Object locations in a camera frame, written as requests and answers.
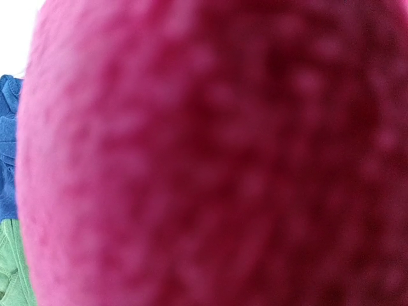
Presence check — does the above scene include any pink towel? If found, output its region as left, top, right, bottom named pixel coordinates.
left=16, top=1, right=407, bottom=305

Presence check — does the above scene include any royal blue towel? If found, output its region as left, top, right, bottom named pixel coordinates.
left=0, top=75, right=23, bottom=220

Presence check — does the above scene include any green towel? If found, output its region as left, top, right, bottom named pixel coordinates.
left=1, top=219, right=37, bottom=306

